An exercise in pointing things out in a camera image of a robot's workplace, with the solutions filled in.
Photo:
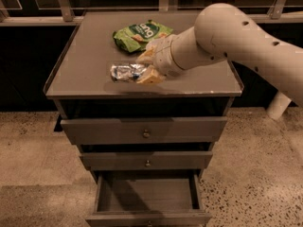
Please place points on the grey middle drawer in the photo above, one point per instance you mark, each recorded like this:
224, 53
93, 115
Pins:
151, 160

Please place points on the white diagonal post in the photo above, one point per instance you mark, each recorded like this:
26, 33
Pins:
278, 106

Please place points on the grey drawer cabinet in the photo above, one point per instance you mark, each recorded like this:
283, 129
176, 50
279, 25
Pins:
81, 85

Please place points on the silver blue redbull can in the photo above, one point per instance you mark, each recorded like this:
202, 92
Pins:
127, 72

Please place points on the metal railing frame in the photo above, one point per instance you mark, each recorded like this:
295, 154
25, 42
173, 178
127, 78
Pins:
66, 13

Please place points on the grey drawer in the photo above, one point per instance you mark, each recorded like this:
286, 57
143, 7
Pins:
160, 198
151, 160
118, 131

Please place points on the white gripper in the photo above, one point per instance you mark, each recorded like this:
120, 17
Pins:
163, 56

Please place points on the green chip bag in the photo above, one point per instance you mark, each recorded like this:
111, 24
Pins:
134, 38

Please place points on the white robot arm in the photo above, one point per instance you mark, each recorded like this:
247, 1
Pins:
223, 32

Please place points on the grey bottom drawer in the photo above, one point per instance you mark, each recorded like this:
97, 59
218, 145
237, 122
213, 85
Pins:
160, 198

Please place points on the grey top drawer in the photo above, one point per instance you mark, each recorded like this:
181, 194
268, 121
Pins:
118, 131

